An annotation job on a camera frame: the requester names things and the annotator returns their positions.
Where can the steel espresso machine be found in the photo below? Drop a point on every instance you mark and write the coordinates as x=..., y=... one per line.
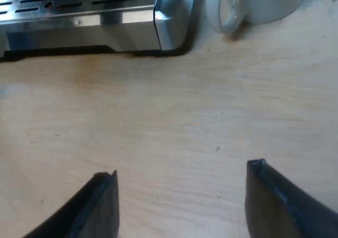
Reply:
x=87, y=18

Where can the white mug with red and black print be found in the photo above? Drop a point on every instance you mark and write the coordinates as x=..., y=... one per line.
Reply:
x=253, y=2

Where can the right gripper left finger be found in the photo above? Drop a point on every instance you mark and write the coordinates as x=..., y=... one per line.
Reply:
x=89, y=211

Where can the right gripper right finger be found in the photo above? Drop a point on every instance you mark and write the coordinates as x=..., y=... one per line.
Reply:
x=280, y=209

